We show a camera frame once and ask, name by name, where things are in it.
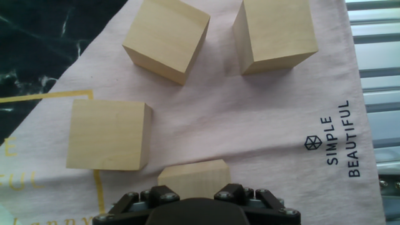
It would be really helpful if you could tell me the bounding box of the marble pink black cloth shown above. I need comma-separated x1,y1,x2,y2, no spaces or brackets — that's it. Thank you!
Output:
0,0,387,225

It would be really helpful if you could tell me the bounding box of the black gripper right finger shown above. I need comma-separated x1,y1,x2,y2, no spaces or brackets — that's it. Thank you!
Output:
214,183,302,225

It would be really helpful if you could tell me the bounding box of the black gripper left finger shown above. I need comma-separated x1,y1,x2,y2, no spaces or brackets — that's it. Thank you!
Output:
92,185,181,225

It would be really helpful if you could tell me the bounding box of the wooden cube block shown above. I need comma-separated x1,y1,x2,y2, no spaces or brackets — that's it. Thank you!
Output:
232,0,319,76
122,0,211,86
66,99,153,171
157,159,232,200

